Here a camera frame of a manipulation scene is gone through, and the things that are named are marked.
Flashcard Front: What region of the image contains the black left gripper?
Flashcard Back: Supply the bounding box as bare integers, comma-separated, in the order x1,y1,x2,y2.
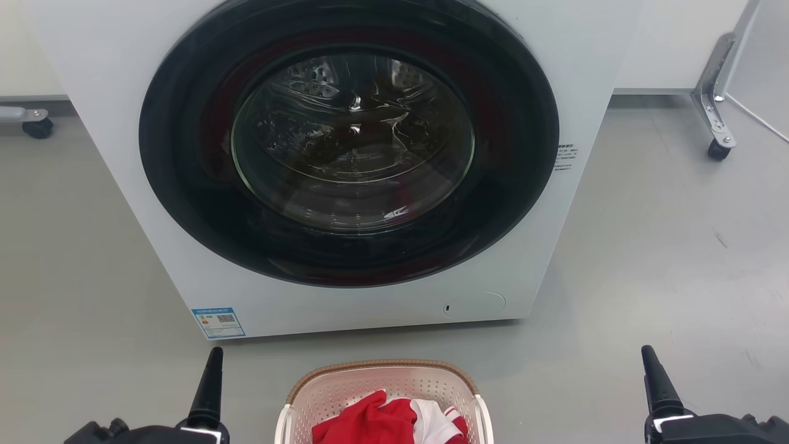
63,347,230,444

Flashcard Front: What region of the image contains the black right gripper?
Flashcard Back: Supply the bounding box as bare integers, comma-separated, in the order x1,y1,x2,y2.
641,345,789,444

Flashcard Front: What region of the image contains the white perforated laundry basket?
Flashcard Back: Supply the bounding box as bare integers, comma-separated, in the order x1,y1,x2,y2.
275,360,494,444

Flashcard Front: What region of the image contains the blue energy label sticker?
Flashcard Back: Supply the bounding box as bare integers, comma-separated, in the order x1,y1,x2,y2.
192,306,246,340

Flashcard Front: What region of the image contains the red and white garment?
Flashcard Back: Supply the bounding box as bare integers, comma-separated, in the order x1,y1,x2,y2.
312,390,469,444

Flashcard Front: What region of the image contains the round white filter cover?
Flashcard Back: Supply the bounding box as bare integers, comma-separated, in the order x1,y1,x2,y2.
441,292,507,320

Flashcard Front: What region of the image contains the round black washer door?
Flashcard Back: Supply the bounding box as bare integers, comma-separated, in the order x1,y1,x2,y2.
139,0,560,289

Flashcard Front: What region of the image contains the small black text sticker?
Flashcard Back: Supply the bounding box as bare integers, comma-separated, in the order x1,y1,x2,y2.
554,143,579,172

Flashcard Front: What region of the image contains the white front-load washing machine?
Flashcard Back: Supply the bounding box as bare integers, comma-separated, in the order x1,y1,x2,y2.
25,0,642,340

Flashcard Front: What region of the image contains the grey partition panel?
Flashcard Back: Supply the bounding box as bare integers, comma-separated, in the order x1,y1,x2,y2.
725,0,789,140

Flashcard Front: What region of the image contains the short grey metal caster leg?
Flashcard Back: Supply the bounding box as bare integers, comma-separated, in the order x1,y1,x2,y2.
0,106,49,124

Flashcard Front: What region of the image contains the long grey metal frame leg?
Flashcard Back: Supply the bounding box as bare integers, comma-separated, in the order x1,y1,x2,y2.
692,0,762,149

